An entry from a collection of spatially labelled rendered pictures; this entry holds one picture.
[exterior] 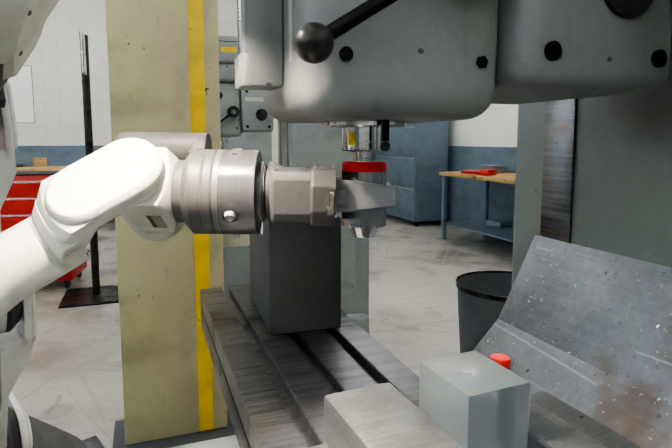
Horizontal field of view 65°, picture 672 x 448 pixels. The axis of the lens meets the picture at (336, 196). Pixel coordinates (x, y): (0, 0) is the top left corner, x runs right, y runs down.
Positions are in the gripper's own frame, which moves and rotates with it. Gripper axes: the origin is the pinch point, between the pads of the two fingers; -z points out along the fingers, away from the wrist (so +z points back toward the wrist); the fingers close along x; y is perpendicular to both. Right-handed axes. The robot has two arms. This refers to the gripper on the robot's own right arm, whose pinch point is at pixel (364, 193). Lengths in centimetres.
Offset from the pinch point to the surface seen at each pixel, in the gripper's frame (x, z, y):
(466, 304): 173, -61, 67
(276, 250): 26.4, 11.5, 11.8
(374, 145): -2.2, -0.7, -5.1
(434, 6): -8.8, -4.9, -17.0
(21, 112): 789, 477, -41
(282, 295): 26.7, 10.5, 19.2
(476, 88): -7.4, -9.3, -10.3
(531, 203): 28.5, -29.4, 4.2
